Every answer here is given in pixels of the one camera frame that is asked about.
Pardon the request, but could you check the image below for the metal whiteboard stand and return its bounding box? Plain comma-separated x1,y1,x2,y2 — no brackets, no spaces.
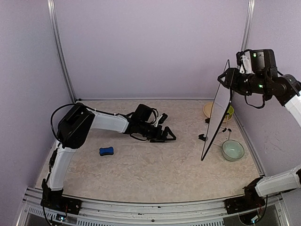
198,113,232,144

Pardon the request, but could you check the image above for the clear glass bowl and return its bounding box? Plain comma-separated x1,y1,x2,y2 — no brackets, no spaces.
222,139,245,161

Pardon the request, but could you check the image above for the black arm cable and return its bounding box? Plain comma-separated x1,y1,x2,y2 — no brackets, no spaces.
244,68,286,109
50,103,76,144

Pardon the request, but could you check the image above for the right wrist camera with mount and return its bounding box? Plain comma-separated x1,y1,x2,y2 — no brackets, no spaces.
236,49,253,74

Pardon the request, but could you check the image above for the white whiteboard with black frame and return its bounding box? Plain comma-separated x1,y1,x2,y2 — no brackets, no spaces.
200,59,235,161

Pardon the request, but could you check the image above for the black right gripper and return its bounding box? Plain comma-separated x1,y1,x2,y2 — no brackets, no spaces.
219,66,270,95

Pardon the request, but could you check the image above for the blue whiteboard eraser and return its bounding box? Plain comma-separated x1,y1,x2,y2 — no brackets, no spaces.
99,147,114,156

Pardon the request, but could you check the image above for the aluminium frame post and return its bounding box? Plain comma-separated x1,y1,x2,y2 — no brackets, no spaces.
47,0,77,103
240,0,255,51

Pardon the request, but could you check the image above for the left aluminium frame post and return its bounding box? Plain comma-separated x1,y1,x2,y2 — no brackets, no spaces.
47,0,77,103

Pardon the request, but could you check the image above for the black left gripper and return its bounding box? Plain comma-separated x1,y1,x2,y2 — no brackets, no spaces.
139,121,177,142

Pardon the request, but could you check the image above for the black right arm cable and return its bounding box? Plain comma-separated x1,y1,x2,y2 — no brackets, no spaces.
244,68,286,109

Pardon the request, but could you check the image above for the front aluminium rail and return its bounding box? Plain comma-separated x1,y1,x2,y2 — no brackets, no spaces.
14,187,292,226

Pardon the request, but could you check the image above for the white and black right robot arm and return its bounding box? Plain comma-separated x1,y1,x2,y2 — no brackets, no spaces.
218,49,301,214

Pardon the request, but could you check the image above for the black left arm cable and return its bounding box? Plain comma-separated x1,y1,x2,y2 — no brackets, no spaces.
50,103,76,144

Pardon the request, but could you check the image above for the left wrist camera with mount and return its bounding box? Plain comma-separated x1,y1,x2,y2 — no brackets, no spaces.
155,113,168,127

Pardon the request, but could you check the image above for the right aluminium frame post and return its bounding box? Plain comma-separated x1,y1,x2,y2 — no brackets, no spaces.
240,0,255,51

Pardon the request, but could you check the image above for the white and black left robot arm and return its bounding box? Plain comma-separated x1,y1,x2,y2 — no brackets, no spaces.
40,103,176,215

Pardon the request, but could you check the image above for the yellow-green plastic bowl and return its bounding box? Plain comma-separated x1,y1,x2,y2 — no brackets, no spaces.
226,105,234,117

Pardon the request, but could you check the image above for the beige wooden plate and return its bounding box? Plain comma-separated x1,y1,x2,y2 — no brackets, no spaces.
203,102,233,123

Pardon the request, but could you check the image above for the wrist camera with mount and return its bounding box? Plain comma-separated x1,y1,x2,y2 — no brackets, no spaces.
236,49,253,74
155,113,168,127

